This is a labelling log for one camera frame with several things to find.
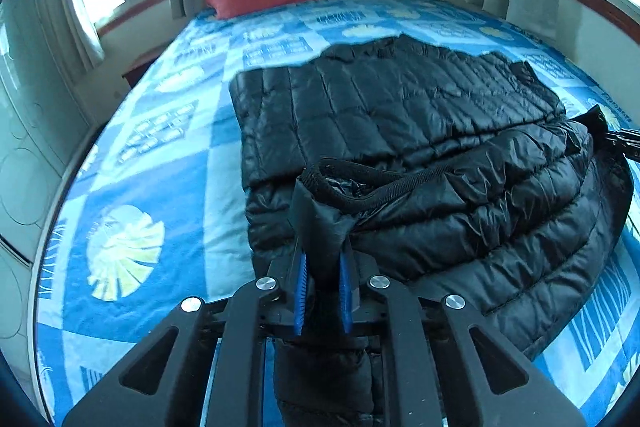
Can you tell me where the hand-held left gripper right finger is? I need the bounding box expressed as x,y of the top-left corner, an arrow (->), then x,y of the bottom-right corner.
340,252 -> 587,427

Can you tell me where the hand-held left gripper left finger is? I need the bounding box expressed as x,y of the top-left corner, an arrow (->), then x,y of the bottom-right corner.
62,252 -> 309,427

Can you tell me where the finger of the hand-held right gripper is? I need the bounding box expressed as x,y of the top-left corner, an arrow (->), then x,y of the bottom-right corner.
586,104 -> 640,163

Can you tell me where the black puffer jacket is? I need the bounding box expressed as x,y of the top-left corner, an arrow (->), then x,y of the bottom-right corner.
229,34 -> 634,427

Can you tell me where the bed with blue patterned sheet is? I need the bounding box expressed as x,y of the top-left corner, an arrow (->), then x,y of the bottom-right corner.
30,0 -> 640,427

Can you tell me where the wooden nightstand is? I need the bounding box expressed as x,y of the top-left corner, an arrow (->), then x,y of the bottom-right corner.
122,56 -> 162,88

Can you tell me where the white wardrobe with circle pattern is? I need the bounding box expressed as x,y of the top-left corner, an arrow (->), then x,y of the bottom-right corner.
0,0 -> 101,343

